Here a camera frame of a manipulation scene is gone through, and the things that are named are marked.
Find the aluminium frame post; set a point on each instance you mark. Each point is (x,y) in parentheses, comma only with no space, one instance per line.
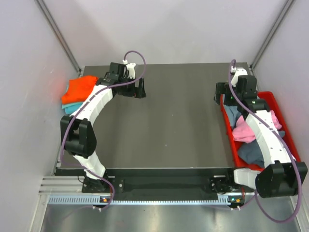
(270,35)
(58,34)

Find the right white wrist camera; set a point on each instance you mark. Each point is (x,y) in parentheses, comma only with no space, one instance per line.
(236,73)

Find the left aluminium frame post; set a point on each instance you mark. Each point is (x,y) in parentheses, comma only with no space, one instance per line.
(58,34)

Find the grey slotted cable duct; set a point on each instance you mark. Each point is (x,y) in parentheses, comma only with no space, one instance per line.
(102,200)

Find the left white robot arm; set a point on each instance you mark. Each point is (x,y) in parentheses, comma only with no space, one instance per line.
(77,133)

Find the grey-blue t shirt lower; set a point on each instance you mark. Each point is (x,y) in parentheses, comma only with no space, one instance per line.
(250,151)

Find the grey-blue t shirt upper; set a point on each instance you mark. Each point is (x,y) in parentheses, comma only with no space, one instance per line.
(233,114)

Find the pink t shirt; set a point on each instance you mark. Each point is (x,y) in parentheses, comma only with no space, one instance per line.
(242,132)

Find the folded orange t shirt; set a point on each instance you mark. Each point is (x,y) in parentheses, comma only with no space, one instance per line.
(79,89)

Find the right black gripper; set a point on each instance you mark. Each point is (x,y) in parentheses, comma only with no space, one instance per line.
(219,91)

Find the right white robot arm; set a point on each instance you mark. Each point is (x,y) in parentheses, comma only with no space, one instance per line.
(279,177)

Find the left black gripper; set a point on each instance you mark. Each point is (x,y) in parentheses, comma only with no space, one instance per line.
(137,92)

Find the folded teal t shirt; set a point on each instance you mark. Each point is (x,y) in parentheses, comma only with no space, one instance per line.
(71,107)

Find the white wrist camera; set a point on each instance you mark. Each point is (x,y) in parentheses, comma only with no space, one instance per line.
(236,73)
(130,72)

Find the grey-blue t shirt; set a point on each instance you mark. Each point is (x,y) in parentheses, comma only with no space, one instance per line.
(233,114)
(250,151)

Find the right aluminium frame post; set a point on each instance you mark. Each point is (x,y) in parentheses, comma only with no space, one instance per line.
(270,35)

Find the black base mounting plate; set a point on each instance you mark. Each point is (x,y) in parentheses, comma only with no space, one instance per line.
(221,174)

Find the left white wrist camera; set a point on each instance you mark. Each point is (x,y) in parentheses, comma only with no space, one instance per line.
(130,72)

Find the red plastic bin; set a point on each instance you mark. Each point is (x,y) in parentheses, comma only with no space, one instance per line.
(279,124)

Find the front aluminium frame rail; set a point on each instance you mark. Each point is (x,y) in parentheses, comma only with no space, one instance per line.
(60,184)

